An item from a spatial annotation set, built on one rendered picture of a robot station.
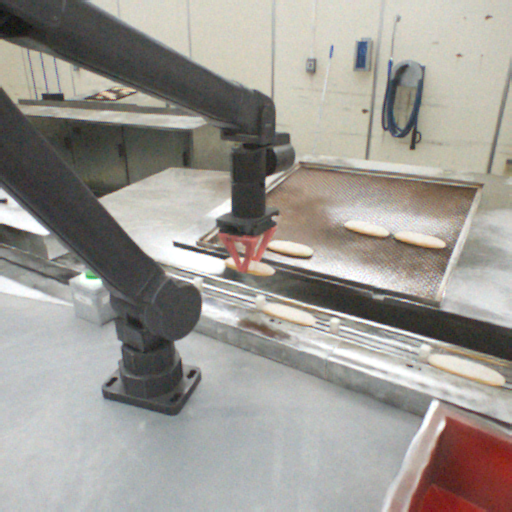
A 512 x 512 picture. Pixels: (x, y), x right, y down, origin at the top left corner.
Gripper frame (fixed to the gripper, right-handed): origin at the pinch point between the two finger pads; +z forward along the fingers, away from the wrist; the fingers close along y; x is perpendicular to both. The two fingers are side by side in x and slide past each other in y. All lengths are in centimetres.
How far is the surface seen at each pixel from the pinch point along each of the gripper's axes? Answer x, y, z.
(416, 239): -22.2, 27.1, 0.0
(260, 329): -7.0, -7.7, 6.8
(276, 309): -6.0, -0.6, 7.0
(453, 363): -34.5, -0.5, 7.0
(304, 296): -5.3, 12.4, 10.9
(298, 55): 175, 370, -43
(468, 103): 11, 370, -4
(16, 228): 55, -9, 1
